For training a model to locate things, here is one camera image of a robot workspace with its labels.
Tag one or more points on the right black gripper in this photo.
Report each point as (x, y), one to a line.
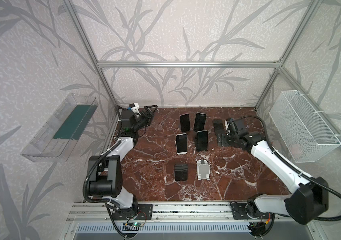
(223, 140)

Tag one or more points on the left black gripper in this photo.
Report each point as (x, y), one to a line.
(145, 116)

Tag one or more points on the white phone stand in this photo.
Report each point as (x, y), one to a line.
(203, 170)

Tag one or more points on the black phone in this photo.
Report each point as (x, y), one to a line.
(180, 172)
(201, 142)
(184, 123)
(218, 126)
(199, 122)

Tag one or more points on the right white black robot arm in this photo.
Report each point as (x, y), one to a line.
(305, 201)

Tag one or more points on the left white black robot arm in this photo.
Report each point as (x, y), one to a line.
(104, 179)

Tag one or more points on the white framed phone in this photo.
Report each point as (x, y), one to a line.
(181, 144)

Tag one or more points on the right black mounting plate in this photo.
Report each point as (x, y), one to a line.
(241, 211)

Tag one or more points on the black mounting plate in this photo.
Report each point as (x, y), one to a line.
(241, 211)
(143, 212)

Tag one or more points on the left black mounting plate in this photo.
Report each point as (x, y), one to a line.
(143, 212)

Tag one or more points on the green circuit board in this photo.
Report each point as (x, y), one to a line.
(134, 226)

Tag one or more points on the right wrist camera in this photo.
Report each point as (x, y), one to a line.
(229, 123)

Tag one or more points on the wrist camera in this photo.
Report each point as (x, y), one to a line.
(134, 108)
(229, 123)

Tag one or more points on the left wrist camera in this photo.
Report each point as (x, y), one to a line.
(134, 108)

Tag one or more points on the white wire mesh basket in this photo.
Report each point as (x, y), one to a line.
(305, 133)

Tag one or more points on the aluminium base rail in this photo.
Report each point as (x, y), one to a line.
(163, 212)

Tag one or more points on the clear plastic wall bin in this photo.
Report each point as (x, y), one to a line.
(57, 138)

